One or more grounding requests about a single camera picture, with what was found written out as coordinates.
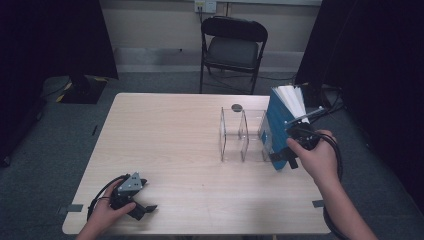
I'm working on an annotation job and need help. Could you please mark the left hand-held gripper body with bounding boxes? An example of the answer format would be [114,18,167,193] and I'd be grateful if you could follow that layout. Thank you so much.
[110,171,144,211]

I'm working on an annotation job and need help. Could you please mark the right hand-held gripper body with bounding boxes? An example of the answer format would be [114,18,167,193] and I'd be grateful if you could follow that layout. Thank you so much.
[284,106,326,151]

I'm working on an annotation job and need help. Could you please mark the blue book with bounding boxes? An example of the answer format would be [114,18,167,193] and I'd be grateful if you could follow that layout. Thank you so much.
[265,84,311,172]

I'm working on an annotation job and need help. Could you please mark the clear acrylic book rack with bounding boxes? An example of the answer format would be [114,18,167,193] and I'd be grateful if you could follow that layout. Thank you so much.
[219,106,284,164]

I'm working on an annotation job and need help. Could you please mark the person's right hand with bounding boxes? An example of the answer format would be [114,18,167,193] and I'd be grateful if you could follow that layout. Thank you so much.
[286,129,340,185]

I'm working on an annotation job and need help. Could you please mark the person's left hand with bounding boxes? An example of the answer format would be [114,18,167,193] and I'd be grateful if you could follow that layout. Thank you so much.
[87,180,137,230]

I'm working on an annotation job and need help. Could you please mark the dark curtain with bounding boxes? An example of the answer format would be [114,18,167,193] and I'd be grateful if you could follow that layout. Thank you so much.
[0,0,119,168]
[294,0,424,214]

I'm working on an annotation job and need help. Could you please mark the black folding chair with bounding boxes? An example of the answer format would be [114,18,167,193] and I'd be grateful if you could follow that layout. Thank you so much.
[199,15,269,95]

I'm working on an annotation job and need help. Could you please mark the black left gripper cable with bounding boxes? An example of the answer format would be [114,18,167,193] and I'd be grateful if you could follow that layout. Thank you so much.
[87,173,131,221]

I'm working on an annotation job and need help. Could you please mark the black floor cables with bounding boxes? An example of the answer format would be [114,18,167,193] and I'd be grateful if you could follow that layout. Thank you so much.
[311,84,346,133]

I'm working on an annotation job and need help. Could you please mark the white wall socket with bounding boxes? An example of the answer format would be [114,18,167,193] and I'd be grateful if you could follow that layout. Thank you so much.
[194,0,218,14]

